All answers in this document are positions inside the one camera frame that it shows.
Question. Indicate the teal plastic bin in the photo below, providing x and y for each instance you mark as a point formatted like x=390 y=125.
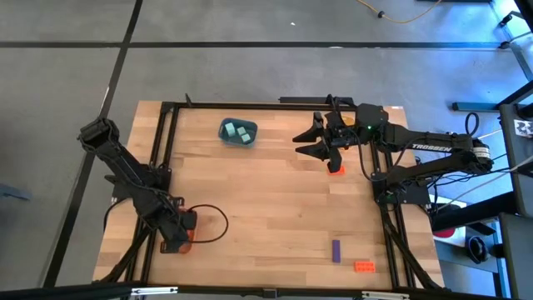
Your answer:
x=251 y=127

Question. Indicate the silver metal bracket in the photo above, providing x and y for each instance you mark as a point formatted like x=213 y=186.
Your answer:
x=385 y=295
x=154 y=291

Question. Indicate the black table frame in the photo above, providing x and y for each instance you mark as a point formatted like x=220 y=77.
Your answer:
x=270 y=106

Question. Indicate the purple block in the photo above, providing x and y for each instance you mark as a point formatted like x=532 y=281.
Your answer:
x=336 y=251

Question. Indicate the orange studded block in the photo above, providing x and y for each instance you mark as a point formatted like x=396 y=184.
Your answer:
x=342 y=171
x=365 y=267

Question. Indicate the large teal block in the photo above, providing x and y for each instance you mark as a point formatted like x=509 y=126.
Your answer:
x=230 y=129

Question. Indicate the black bar device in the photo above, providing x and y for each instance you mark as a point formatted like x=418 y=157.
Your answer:
x=304 y=100

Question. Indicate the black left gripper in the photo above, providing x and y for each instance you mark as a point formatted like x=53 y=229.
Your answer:
x=177 y=227

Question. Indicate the black white marker tag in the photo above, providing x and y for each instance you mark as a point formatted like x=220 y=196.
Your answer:
x=524 y=128

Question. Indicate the grey table-level camera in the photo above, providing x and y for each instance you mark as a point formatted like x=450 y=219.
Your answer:
x=270 y=293

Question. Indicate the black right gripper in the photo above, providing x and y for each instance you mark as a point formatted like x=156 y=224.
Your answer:
x=339 y=133

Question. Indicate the red round object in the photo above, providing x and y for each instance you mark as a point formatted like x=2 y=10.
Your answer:
x=444 y=233

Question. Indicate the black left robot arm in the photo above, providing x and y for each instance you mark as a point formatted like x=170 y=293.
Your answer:
x=125 y=166

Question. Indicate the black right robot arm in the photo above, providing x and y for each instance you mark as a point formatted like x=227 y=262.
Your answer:
x=399 y=135

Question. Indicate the yellow plastic bin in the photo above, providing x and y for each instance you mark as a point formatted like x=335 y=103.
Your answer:
x=349 y=121

